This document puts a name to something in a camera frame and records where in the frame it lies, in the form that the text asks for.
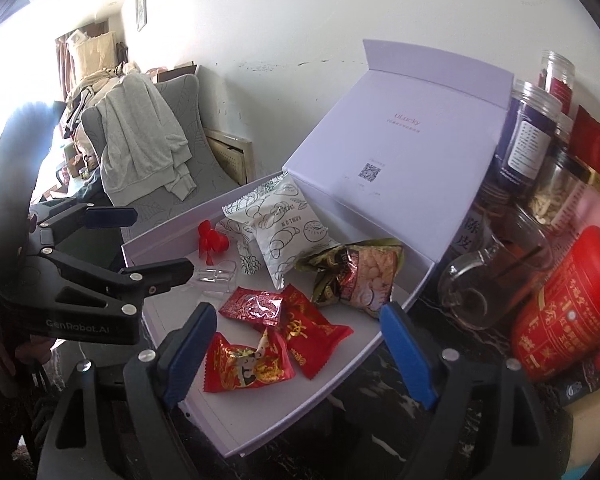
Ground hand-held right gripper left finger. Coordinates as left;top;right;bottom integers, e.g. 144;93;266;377
37;302;218;480

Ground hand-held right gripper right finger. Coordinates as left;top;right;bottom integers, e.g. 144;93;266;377
379;302;576;480

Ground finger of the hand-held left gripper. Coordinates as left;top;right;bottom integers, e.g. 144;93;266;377
37;247;195;311
30;202;138;261

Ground clear acrylic stand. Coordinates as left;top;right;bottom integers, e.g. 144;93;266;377
192;257;238;295

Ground red packet cartoon figure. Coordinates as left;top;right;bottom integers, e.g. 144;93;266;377
202;329;297;393

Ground red plastic fan toy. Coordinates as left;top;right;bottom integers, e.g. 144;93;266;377
197;219;231;266

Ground translucent red candy packet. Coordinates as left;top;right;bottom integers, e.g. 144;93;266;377
219;286;286;333

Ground white patterned snack packet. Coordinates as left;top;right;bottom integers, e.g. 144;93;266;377
254;174;342;290
221;180;287;277

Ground green gold snack packet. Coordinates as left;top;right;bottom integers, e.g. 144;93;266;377
296;239;406;318

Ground red candy packet gold print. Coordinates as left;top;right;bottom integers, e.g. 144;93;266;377
272;284;355;380

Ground lavender gift box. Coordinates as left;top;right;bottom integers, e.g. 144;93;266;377
121;39;516;458

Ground person's left hand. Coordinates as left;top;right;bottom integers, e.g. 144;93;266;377
12;337;56;367

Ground light grey garment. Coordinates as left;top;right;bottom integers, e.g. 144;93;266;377
99;75;198;207

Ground glass mug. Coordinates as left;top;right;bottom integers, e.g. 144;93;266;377
437;205;553;331

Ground beige vented cover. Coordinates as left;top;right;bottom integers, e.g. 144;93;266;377
205;127;256;186

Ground grey chair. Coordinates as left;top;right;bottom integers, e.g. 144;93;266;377
80;74;253;241

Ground red canister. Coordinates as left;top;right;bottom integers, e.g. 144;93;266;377
511;225;600;383

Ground cardboard box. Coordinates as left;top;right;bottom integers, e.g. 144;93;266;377
75;32;118;78

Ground dark red berry pouch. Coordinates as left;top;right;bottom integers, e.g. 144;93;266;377
545;340;600;408

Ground jar of pale slices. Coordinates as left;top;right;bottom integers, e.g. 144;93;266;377
527;147;598;233

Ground purple jar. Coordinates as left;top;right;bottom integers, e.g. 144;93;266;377
490;80;563;186

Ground red oat pouch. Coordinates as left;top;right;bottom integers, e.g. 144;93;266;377
567;105;600;186

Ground tall jar red contents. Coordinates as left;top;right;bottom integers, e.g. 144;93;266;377
537;50;576;116

